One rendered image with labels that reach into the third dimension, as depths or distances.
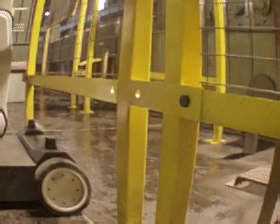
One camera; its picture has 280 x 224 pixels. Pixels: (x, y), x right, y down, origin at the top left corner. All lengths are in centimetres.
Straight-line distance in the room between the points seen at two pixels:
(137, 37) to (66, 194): 53
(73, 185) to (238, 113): 63
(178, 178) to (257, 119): 22
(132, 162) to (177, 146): 17
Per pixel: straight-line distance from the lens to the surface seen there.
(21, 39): 520
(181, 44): 56
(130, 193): 74
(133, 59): 69
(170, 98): 57
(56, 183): 95
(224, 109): 48
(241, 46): 266
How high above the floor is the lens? 46
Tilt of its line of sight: 6 degrees down
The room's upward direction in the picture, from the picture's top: 3 degrees clockwise
